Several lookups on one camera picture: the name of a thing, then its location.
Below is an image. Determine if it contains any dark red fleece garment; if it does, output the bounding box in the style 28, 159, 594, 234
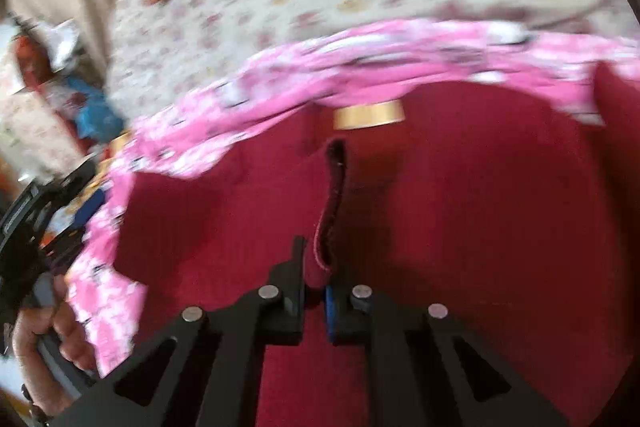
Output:
114, 81, 632, 426

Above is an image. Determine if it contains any person's left hand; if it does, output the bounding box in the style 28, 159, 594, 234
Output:
10, 273, 98, 417

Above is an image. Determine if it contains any floral cardboard box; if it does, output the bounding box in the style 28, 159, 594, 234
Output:
1, 20, 84, 184

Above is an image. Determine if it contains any blue plastic bag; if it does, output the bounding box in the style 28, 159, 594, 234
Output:
66, 76, 125, 144

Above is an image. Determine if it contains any pink penguin print blanket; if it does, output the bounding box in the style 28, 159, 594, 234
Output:
66, 20, 639, 374

